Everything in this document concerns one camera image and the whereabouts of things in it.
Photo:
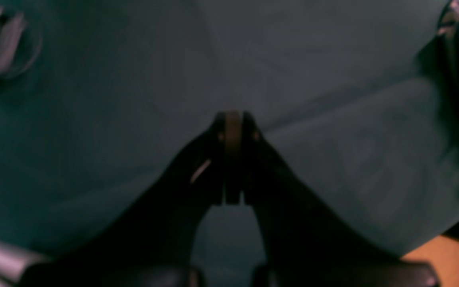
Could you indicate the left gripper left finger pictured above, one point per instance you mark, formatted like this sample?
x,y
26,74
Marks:
x,y
151,243

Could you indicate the teal table cloth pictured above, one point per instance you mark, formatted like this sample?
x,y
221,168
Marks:
x,y
97,97

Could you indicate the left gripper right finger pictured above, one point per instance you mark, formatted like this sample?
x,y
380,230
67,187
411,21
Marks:
x,y
306,243

